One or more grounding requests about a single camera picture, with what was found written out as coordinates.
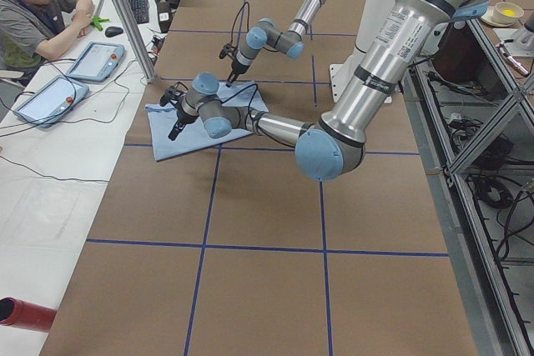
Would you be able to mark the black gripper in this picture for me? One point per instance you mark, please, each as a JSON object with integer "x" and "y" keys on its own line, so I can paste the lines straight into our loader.
{"x": 235, "y": 68}
{"x": 181, "y": 117}

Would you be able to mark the light blue t-shirt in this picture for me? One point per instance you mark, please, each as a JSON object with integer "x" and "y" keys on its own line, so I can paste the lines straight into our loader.
{"x": 194, "y": 137}

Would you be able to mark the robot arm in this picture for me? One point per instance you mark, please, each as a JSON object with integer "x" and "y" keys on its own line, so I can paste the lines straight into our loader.
{"x": 266, "y": 33}
{"x": 335, "y": 144}

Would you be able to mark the far teach pendant tablet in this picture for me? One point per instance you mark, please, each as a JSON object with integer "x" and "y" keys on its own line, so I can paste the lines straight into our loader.
{"x": 96, "y": 62}

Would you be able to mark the teach pendant tablet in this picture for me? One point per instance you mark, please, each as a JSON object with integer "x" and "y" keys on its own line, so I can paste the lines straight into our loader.
{"x": 50, "y": 103}
{"x": 96, "y": 62}

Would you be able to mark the black computer mouse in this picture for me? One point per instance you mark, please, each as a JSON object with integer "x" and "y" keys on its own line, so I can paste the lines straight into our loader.
{"x": 112, "y": 31}

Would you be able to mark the black keyboard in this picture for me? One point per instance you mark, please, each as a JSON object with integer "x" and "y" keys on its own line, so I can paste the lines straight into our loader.
{"x": 140, "y": 10}

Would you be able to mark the near teach pendant tablet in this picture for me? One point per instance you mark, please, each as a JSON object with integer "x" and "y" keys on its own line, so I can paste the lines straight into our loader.
{"x": 50, "y": 103}

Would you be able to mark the brown paper table cover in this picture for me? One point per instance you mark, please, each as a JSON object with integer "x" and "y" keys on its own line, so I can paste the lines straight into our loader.
{"x": 232, "y": 250}

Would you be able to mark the clear plastic sheet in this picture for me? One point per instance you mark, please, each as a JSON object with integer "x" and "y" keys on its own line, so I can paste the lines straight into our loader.
{"x": 46, "y": 217}

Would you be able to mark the seated person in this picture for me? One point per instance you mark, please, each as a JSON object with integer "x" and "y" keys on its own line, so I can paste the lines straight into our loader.
{"x": 37, "y": 31}

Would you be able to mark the red cylinder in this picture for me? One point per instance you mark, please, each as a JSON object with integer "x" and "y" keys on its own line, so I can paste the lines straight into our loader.
{"x": 17, "y": 313}

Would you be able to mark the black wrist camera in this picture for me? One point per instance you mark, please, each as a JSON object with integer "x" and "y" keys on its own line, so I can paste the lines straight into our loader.
{"x": 171, "y": 96}
{"x": 228, "y": 50}

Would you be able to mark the aluminium frame post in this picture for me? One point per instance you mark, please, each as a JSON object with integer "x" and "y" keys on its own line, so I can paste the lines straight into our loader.
{"x": 130, "y": 26}

